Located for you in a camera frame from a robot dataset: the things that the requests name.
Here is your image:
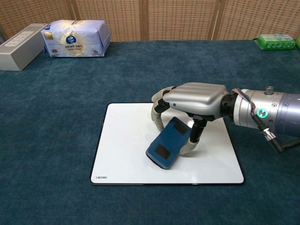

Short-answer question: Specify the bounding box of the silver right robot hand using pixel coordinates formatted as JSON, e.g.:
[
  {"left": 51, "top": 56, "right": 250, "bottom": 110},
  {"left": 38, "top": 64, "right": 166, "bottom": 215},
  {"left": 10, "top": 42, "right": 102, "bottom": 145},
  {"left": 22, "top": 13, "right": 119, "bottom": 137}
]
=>
[{"left": 151, "top": 82, "right": 235, "bottom": 156}]

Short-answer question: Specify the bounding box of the blue rectangular plastic block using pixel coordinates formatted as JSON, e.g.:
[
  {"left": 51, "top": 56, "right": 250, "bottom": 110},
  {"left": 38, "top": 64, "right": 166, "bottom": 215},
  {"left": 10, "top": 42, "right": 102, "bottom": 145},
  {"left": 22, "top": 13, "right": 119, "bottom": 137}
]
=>
[{"left": 145, "top": 116, "right": 191, "bottom": 170}]

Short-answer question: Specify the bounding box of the white rectangular board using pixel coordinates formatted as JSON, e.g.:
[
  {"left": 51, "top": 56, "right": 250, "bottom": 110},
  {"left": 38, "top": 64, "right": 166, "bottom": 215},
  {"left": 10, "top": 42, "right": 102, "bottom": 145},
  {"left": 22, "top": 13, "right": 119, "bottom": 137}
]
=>
[{"left": 90, "top": 102, "right": 245, "bottom": 186}]

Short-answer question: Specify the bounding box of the woven wooden folding screen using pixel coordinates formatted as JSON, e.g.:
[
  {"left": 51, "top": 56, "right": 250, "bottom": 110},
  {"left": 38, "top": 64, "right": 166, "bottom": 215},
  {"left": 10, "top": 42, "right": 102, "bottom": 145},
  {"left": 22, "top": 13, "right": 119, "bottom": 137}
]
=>
[{"left": 0, "top": 0, "right": 300, "bottom": 43}]

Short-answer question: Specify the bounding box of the green wet wipes pack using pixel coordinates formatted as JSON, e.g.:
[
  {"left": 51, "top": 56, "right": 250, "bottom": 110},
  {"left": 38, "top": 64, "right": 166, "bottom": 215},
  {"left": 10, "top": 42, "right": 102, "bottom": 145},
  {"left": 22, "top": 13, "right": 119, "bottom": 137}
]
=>
[{"left": 253, "top": 33, "right": 296, "bottom": 51}]

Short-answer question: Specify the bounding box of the blue white tissue pack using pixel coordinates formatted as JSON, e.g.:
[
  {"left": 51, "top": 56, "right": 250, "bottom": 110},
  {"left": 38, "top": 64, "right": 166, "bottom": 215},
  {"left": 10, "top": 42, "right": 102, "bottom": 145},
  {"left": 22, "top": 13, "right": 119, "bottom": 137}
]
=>
[{"left": 40, "top": 19, "right": 111, "bottom": 58}]

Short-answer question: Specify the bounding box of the dark blue table cloth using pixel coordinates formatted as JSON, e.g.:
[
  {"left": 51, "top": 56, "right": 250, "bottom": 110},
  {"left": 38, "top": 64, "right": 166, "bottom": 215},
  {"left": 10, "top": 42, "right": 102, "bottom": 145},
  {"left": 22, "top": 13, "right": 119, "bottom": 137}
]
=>
[{"left": 0, "top": 39, "right": 300, "bottom": 225}]

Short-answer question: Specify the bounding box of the long grey power strip box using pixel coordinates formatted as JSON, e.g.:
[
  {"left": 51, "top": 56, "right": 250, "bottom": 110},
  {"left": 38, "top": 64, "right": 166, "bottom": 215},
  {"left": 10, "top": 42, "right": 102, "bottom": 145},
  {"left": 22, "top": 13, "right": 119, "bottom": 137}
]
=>
[{"left": 0, "top": 23, "right": 49, "bottom": 72}]

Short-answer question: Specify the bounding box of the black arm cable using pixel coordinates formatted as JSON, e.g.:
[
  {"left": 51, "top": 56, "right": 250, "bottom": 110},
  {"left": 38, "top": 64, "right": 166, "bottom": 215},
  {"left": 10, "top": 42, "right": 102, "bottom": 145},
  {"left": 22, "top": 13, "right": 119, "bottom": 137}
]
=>
[{"left": 252, "top": 110, "right": 300, "bottom": 154}]

